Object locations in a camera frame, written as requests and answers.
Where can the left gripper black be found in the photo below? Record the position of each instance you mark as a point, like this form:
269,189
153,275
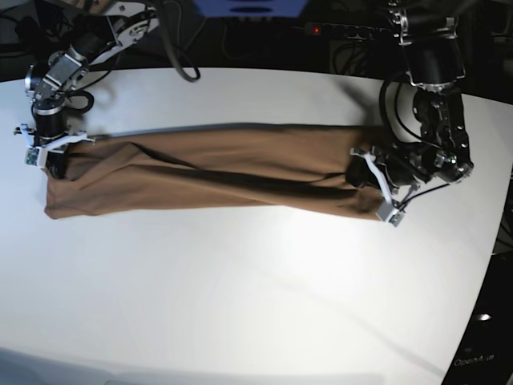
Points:
402,165

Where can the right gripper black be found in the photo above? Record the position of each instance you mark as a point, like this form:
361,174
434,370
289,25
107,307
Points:
51,124

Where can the tan brown T-shirt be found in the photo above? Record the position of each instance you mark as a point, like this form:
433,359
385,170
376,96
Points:
298,166

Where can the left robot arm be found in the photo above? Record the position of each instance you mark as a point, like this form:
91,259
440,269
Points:
427,35

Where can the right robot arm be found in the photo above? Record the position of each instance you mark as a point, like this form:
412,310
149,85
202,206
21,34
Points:
54,86

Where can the black power strip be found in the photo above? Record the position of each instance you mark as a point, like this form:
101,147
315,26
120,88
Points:
346,32

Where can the blue box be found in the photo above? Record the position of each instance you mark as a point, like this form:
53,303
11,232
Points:
250,8

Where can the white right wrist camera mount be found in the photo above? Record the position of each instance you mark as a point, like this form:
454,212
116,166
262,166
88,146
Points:
37,152

